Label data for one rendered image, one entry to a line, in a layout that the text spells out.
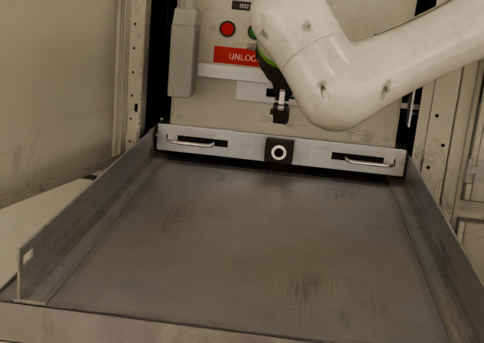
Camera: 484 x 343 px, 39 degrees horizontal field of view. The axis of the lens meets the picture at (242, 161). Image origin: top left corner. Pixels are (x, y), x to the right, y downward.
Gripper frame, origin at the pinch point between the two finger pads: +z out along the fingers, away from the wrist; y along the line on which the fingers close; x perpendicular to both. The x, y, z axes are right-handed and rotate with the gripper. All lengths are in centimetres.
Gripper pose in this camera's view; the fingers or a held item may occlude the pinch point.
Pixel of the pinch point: (282, 101)
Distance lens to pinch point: 128.9
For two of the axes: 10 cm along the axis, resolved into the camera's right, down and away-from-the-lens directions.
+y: -1.2, 9.6, -2.6
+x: 9.9, 1.1, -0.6
